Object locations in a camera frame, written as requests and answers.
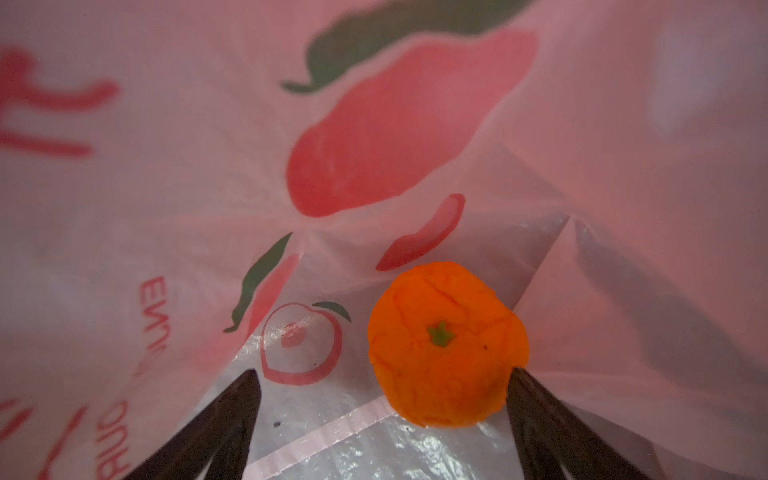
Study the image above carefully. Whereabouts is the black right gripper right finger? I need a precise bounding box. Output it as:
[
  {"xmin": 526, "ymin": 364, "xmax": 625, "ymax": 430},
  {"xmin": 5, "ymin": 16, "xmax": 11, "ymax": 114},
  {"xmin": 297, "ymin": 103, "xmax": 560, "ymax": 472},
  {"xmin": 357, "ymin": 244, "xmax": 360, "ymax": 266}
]
[{"xmin": 506, "ymin": 368, "xmax": 647, "ymax": 480}]

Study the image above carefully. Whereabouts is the pink plastic bag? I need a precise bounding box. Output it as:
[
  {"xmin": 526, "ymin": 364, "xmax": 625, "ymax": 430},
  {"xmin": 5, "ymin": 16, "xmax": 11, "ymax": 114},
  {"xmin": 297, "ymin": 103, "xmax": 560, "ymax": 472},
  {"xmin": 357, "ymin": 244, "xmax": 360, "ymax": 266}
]
[{"xmin": 1, "ymin": 1, "xmax": 767, "ymax": 479}]

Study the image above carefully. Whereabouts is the orange fake fruit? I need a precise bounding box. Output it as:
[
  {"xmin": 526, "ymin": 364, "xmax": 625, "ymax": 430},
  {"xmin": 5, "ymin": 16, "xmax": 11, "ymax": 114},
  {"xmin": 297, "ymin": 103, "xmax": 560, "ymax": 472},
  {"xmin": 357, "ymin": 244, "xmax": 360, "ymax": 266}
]
[{"xmin": 368, "ymin": 261, "xmax": 530, "ymax": 428}]

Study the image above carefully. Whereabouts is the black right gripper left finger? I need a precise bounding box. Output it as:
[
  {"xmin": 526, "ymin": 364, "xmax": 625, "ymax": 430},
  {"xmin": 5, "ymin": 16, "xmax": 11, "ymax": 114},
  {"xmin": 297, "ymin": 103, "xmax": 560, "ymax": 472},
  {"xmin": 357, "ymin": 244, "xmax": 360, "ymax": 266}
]
[{"xmin": 127, "ymin": 369, "xmax": 262, "ymax": 479}]

